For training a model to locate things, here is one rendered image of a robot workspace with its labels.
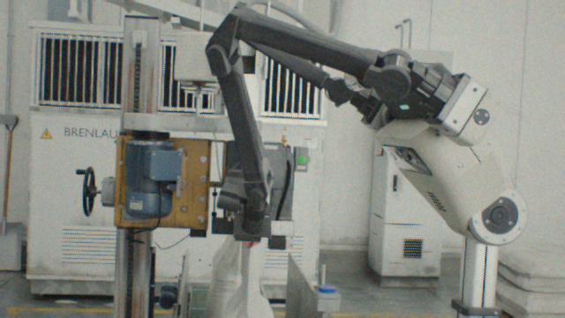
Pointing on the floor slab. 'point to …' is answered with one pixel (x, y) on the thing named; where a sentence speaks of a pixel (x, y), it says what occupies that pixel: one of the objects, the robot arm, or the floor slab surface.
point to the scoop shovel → (9, 234)
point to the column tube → (139, 307)
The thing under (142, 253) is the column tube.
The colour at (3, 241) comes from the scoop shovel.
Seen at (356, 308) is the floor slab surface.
